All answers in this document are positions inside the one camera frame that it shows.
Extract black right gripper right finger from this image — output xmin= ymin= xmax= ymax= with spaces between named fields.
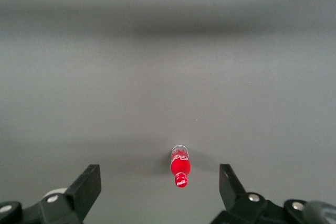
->
xmin=209 ymin=164 xmax=336 ymax=224

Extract red cola bottle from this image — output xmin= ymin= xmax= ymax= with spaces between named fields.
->
xmin=170 ymin=144 xmax=192 ymax=189

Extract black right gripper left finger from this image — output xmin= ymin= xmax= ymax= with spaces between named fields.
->
xmin=0 ymin=164 xmax=102 ymax=224

